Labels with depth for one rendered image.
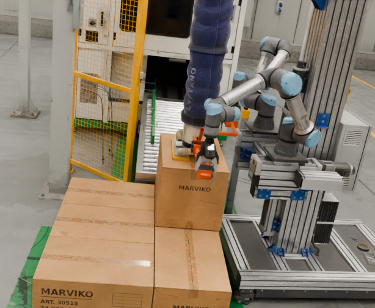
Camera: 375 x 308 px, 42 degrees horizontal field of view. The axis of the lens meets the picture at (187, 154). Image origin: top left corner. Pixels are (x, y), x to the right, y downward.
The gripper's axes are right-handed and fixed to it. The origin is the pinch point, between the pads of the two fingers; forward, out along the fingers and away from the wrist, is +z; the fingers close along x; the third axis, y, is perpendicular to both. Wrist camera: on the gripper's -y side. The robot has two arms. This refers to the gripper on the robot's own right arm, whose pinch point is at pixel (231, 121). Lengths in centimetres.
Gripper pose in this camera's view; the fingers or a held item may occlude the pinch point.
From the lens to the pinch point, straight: 344.3
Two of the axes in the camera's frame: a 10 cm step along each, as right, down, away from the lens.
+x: 9.9, 1.0, 0.9
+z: -1.3, 9.3, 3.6
